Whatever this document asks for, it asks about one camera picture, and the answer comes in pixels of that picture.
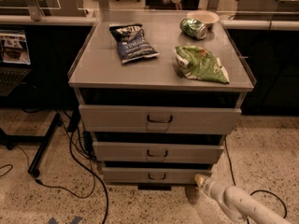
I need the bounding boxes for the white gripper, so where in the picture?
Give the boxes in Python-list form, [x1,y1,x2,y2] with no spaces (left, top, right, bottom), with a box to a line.
[194,174,228,204]

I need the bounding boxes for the grey bottom drawer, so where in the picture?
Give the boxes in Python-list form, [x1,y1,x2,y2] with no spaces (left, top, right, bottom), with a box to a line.
[103,167,212,185]

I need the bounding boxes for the grey drawer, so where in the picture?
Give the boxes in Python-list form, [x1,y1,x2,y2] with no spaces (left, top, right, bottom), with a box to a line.
[103,167,212,185]
[93,142,223,164]
[78,105,241,134]

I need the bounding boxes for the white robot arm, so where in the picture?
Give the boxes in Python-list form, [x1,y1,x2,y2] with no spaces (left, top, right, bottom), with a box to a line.
[194,174,291,224]

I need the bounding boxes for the grey middle drawer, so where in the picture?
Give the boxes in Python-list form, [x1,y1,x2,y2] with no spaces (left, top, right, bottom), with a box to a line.
[93,142,223,164]

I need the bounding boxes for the grey top drawer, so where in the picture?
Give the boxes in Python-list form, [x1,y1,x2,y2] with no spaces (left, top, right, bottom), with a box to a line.
[78,105,241,134]

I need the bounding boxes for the grey metal drawer cabinet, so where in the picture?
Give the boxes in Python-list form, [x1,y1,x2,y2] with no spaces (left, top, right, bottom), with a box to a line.
[67,9,258,191]

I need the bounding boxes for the green chip bag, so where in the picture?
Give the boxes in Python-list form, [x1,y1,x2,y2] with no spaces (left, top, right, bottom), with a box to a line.
[175,45,230,84]

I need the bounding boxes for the blue chip bag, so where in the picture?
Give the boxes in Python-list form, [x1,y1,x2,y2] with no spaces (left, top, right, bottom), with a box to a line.
[109,23,159,64]

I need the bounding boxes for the green soda can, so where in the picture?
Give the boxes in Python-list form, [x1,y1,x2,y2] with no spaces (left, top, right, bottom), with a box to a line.
[179,18,207,40]

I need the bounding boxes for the white bowl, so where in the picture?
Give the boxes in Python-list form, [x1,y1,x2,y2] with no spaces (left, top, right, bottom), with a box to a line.
[187,10,220,30]

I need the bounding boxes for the black laptop stand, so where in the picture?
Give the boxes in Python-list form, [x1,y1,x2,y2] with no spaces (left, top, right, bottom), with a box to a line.
[0,113,62,178]

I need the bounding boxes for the laptop computer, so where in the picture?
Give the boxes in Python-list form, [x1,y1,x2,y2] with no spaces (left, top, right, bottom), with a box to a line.
[0,28,32,96]

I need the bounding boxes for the black cable right floor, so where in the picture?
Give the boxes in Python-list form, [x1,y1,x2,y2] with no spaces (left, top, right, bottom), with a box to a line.
[223,137,288,224]

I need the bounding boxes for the black cable floor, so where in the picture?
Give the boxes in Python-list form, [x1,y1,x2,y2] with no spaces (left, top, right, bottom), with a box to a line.
[33,109,110,224]
[223,137,288,224]

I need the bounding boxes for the black cable left floor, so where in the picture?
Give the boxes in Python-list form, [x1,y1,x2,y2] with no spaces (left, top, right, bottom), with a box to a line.
[33,109,110,224]

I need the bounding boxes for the black short cable far left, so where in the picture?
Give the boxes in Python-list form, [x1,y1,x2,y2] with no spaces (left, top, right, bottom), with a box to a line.
[0,163,14,178]

